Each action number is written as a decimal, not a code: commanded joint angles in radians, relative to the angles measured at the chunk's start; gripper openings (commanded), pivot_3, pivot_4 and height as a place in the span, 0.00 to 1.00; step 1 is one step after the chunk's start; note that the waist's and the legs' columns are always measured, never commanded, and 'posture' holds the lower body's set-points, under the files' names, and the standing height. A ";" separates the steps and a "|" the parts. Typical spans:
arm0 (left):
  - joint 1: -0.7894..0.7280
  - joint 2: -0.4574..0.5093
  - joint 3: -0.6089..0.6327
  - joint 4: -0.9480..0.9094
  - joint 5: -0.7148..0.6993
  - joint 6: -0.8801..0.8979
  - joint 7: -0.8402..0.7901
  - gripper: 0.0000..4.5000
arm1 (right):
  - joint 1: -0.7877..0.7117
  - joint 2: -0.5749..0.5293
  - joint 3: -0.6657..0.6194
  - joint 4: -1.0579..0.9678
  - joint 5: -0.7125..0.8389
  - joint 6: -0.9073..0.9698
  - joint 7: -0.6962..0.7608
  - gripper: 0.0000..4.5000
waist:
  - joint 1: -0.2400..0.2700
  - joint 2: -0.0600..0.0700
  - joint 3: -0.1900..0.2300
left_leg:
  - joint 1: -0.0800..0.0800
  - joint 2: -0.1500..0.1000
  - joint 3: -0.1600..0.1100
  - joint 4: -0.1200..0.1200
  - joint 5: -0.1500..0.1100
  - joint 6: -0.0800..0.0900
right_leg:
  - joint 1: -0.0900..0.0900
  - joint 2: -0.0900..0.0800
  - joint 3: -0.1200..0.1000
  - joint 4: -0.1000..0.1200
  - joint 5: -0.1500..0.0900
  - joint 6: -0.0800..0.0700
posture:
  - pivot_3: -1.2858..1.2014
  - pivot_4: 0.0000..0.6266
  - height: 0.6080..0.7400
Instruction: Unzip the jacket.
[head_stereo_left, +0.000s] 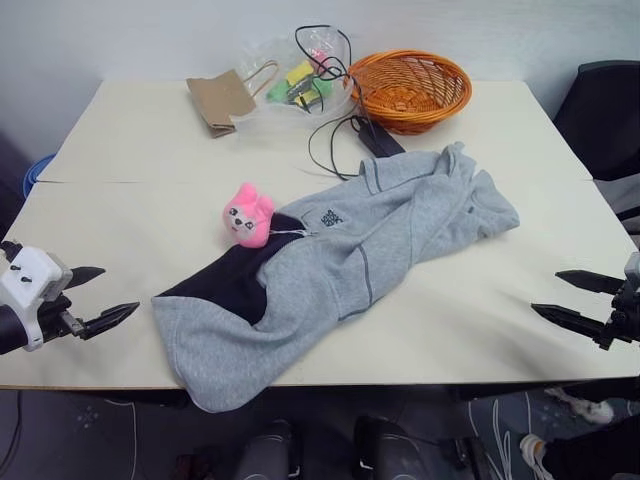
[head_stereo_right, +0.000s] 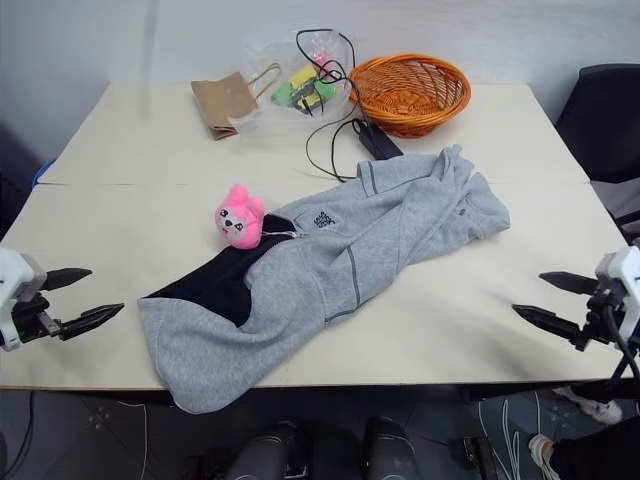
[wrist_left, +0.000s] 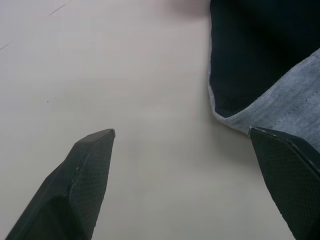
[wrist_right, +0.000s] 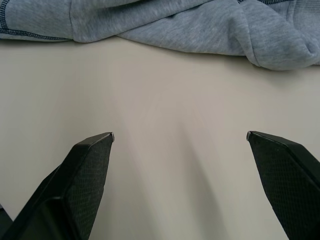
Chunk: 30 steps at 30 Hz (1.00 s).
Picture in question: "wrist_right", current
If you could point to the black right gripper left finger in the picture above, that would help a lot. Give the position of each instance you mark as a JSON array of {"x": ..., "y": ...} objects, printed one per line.
[{"x": 82, "y": 180}]

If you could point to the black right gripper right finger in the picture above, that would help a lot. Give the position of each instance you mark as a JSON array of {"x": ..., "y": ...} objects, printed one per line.
[{"x": 287, "y": 180}]

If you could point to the light blue zip-up sweatshirt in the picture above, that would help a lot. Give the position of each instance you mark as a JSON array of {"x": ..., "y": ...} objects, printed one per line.
[{"x": 175, "y": 27}]

